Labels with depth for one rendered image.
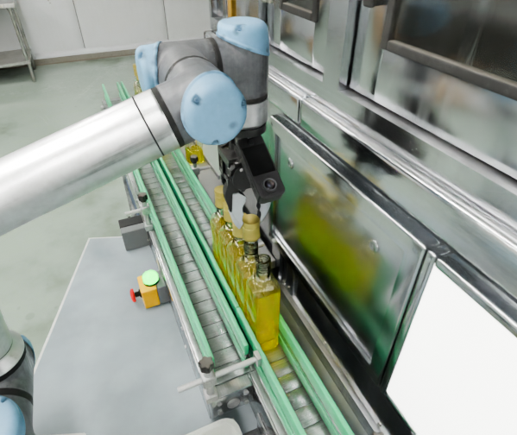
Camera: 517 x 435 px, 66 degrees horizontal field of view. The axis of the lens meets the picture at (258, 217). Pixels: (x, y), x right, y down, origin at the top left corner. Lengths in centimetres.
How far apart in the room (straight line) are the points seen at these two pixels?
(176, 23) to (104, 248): 550
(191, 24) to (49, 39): 199
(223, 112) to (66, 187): 19
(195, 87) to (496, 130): 33
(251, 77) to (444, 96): 26
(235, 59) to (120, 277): 90
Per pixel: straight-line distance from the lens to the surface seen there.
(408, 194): 56
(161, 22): 665
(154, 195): 143
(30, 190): 48
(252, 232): 76
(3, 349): 86
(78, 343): 121
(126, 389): 109
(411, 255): 58
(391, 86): 62
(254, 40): 60
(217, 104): 44
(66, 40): 654
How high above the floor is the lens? 166
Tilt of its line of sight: 37 degrees down
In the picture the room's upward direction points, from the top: straight up
